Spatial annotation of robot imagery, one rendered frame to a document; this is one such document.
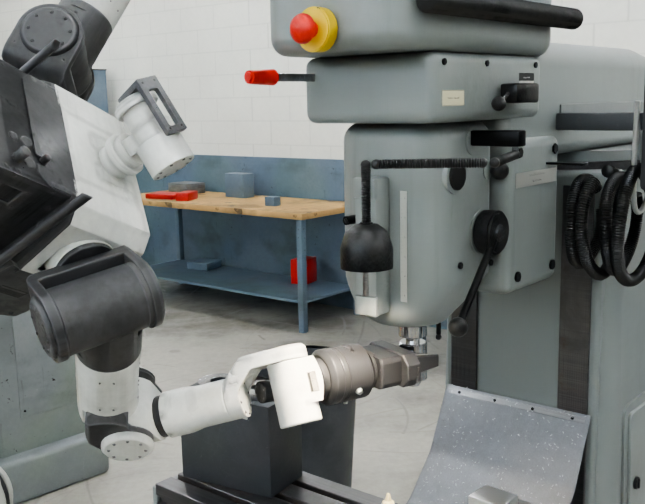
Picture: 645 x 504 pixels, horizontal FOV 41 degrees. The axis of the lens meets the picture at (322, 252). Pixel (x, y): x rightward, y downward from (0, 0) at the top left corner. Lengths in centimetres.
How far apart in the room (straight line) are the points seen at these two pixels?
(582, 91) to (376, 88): 53
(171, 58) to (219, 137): 93
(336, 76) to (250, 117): 620
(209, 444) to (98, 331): 72
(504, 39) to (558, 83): 24
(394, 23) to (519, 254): 49
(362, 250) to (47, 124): 45
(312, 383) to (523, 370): 60
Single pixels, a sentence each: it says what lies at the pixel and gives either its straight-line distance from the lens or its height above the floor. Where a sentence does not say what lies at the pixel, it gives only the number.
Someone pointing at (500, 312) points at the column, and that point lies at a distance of 178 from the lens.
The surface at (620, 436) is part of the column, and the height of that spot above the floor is 101.
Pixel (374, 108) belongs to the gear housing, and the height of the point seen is 165.
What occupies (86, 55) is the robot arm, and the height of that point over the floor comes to 174.
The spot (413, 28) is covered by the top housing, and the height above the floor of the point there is 176.
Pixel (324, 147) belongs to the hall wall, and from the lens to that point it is 697.
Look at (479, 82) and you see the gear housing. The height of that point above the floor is 169.
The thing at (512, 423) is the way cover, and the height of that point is 102.
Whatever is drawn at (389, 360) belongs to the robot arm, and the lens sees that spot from 137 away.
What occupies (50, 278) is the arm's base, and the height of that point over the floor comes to 145.
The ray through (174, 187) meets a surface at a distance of 772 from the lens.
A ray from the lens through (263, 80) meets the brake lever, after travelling 126.
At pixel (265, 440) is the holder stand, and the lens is 170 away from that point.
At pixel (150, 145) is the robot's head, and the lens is 120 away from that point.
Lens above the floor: 167
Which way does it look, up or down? 10 degrees down
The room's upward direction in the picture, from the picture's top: 1 degrees counter-clockwise
